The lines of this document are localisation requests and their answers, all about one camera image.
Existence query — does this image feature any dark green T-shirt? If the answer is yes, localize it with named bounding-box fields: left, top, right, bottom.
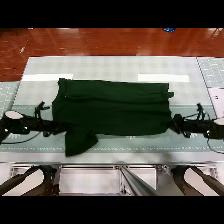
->
left=51, top=77, right=175, bottom=158

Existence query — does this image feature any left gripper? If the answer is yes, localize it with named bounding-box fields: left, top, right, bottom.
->
left=42, top=121, right=69, bottom=138

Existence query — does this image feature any black cable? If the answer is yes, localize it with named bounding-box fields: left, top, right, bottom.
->
left=0, top=131, right=41, bottom=145
left=206, top=137, right=224, bottom=155

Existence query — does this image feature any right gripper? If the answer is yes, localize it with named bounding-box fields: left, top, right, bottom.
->
left=170, top=113, right=192, bottom=139

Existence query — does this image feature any silver frame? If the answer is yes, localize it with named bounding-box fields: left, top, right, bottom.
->
left=0, top=162, right=224, bottom=197

